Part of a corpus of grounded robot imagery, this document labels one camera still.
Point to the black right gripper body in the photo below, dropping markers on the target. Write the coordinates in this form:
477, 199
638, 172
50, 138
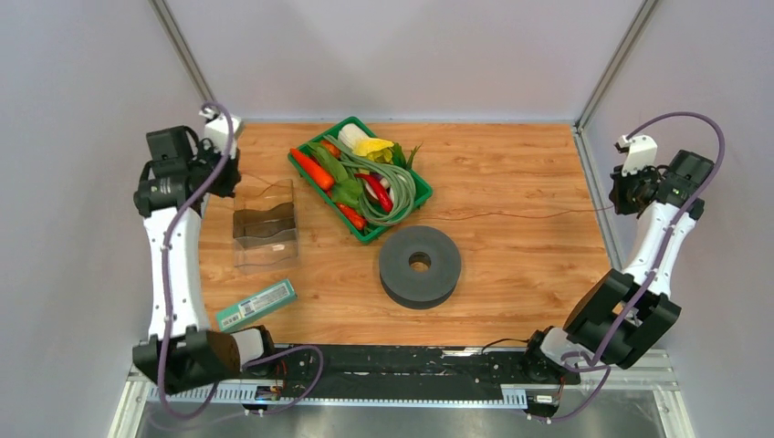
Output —
626, 188

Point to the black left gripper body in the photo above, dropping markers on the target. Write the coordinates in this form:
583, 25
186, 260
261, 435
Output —
222, 182

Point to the grey perforated cable spool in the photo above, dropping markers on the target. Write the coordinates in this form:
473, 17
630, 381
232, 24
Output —
419, 267

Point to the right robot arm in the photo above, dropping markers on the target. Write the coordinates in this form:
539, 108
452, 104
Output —
632, 306

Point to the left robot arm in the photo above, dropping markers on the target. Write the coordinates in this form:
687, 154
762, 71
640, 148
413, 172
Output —
182, 351

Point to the clear plastic container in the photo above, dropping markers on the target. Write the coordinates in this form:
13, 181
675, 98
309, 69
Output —
265, 226

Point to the white toy cabbage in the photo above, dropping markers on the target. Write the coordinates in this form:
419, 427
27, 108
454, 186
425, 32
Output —
351, 135

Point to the teal cardboard box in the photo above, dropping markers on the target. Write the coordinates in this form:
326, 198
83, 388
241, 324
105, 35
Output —
250, 309

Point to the small orange toy carrot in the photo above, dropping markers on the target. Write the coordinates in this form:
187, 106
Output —
355, 219

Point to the green plastic tray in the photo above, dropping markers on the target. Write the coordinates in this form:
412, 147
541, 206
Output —
401, 158

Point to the yellow toy flower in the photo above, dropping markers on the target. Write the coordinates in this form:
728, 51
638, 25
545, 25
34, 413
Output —
375, 150

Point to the red toy chili pepper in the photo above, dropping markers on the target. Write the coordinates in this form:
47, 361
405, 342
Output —
379, 191

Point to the green toy long beans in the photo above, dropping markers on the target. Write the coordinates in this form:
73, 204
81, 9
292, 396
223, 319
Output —
400, 180

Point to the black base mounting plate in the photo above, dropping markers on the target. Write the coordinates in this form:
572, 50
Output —
405, 371

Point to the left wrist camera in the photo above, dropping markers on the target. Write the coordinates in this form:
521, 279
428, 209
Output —
216, 132

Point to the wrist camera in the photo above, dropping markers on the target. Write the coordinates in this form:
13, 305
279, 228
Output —
216, 132
640, 153

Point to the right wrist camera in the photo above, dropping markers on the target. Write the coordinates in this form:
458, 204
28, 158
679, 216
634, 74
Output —
640, 153

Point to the white slotted cable duct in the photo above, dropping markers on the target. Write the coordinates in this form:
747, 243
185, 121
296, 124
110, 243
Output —
509, 398

